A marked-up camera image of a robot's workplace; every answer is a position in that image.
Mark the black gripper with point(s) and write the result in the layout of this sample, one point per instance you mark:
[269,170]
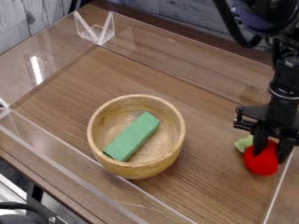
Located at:
[270,120]

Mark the red plush strawberry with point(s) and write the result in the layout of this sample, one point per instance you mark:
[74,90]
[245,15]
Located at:
[261,164]

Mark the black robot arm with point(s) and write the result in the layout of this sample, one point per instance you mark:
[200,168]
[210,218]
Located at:
[269,20]

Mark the wooden bowl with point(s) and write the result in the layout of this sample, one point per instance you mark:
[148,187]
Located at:
[160,150]

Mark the green rectangular block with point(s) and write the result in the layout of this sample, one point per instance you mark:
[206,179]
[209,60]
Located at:
[132,137]

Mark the clear acrylic corner bracket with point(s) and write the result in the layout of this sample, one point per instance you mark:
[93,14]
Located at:
[94,33]

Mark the black table frame bracket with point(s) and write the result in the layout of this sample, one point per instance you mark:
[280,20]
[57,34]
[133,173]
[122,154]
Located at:
[54,210]

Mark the clear acrylic tray wall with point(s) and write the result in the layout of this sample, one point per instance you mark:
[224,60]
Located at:
[42,137]

